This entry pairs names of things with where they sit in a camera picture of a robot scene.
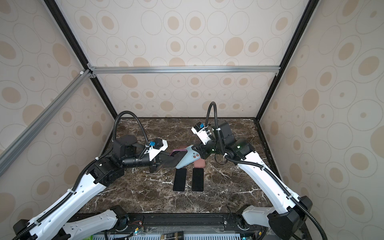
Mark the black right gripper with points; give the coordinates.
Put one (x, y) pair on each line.
(200, 150)

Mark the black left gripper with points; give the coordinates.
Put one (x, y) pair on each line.
(154, 162)

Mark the pink phone case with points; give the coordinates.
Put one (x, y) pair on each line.
(200, 163)

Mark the light blue cased phone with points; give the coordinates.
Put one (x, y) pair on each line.
(191, 156)

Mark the phone with black screen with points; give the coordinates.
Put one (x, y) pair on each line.
(198, 180)

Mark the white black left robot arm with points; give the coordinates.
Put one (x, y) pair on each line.
(54, 223)

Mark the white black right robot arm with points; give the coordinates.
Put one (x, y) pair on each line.
(289, 210)

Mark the dark bottle at front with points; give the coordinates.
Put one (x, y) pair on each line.
(173, 236)

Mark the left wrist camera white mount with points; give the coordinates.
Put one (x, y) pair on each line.
(155, 147)

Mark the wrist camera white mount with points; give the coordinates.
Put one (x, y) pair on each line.
(204, 133)
(155, 147)

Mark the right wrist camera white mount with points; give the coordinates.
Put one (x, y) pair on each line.
(204, 133)

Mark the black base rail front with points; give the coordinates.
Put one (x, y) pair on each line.
(206, 226)

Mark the horizontal aluminium rail back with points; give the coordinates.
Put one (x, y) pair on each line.
(185, 70)

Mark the diagonal aluminium rail left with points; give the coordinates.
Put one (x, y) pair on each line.
(28, 135)

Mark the black corner frame post right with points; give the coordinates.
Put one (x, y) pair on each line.
(302, 25)

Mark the black corner frame post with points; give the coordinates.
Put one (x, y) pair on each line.
(62, 23)
(302, 25)

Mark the black corner frame post left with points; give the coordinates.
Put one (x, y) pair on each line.
(62, 23)

